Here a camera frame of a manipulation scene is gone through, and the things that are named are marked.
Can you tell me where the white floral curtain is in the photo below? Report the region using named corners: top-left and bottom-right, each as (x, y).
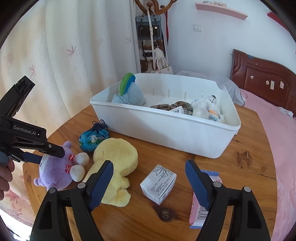
top-left (0, 0), bottom-right (141, 232)

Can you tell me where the yellow plush doll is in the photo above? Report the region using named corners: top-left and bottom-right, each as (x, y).
top-left (67, 138), bottom-right (138, 207)

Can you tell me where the small white cloth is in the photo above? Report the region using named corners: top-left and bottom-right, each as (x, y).
top-left (277, 107), bottom-right (295, 117)

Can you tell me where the white plush bear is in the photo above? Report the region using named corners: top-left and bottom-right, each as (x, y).
top-left (191, 95), bottom-right (228, 124)

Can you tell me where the person's left hand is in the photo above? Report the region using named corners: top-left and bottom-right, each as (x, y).
top-left (0, 160), bottom-right (15, 201)

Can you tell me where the white handbag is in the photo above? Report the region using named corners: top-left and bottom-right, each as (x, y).
top-left (151, 57), bottom-right (173, 75)

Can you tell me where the blue rainbow pony plush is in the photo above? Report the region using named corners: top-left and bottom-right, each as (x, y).
top-left (111, 72), bottom-right (147, 107)

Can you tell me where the plush bear bag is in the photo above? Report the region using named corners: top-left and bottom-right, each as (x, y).
top-left (140, 44), bottom-right (166, 72)

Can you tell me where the pink bed sheet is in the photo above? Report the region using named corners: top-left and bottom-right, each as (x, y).
top-left (238, 89), bottom-right (296, 241)

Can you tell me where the wooden coat rack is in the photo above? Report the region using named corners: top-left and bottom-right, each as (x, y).
top-left (134, 0), bottom-right (178, 16)

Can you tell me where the purple plush toy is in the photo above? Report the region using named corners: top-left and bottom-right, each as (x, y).
top-left (34, 141), bottom-right (78, 191)

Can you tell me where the brown wooden headboard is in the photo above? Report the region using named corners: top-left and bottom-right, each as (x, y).
top-left (230, 49), bottom-right (296, 118)

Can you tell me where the blue handbag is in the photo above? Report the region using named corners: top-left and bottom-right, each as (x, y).
top-left (135, 14), bottom-right (163, 41)

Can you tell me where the plaid fabric bow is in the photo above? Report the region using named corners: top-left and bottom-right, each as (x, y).
top-left (150, 101), bottom-right (193, 115)

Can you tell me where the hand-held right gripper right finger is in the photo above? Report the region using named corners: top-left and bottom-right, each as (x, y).
top-left (185, 159), bottom-right (271, 241)

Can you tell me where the red wall shelf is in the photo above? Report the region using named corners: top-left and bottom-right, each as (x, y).
top-left (267, 11), bottom-right (296, 35)

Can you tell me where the white plastic storage bin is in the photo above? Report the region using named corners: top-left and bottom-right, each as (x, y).
top-left (90, 73), bottom-right (241, 159)

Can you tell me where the round wooden table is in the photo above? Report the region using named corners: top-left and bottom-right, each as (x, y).
top-left (23, 102), bottom-right (278, 241)

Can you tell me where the red bag strap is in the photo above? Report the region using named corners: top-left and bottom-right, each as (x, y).
top-left (165, 9), bottom-right (170, 47)

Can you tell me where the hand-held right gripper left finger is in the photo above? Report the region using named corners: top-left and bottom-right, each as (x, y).
top-left (32, 159), bottom-right (114, 241)

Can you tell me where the blue drawstring pouch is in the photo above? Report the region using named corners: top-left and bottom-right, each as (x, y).
top-left (79, 120), bottom-right (110, 153)

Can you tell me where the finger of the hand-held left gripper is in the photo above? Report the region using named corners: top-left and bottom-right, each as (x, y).
top-left (32, 141), bottom-right (65, 158)
top-left (9, 148), bottom-right (44, 165)

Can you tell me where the long pink wall shelf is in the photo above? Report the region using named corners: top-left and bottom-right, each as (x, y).
top-left (195, 1), bottom-right (248, 21)

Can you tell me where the pink snack packet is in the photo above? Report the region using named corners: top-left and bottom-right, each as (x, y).
top-left (189, 170), bottom-right (222, 229)

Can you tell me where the small white box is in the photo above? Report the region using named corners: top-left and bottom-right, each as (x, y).
top-left (140, 164), bottom-right (177, 205)

